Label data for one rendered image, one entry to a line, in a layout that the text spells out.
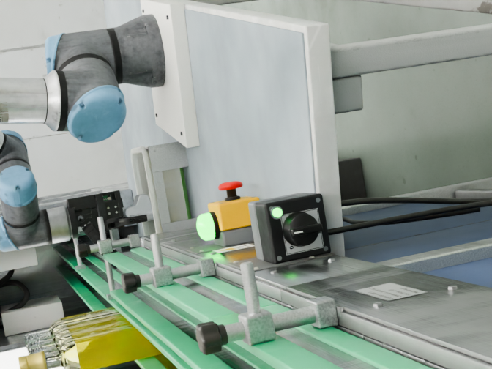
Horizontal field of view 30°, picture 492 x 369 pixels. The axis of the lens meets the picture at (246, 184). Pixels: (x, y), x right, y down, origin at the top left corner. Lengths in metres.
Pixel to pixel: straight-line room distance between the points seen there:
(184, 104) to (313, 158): 0.61
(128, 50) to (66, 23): 3.69
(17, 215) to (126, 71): 0.37
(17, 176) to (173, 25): 0.44
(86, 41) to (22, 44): 3.65
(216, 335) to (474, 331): 0.24
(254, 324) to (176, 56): 1.01
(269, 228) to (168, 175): 0.78
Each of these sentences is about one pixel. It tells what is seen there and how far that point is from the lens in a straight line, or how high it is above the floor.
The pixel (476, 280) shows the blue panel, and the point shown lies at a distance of 1.00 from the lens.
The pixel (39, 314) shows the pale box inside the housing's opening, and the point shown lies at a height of 1.07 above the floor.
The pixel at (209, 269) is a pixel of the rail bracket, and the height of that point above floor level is 0.89.
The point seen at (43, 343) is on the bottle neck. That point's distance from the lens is 1.74.
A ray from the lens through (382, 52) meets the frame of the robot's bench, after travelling 1.28.
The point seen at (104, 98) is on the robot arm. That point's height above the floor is 0.93.
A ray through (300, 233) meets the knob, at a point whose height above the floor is 0.81.
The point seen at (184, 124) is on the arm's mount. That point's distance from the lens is 1.80.
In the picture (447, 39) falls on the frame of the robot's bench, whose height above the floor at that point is 0.52.
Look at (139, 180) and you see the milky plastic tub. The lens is 2.08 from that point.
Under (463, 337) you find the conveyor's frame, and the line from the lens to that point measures 0.69.
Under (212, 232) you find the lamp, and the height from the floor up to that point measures 0.84.
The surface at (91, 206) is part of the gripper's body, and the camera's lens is 2.00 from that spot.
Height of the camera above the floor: 1.17
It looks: 16 degrees down
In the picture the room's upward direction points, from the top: 100 degrees counter-clockwise
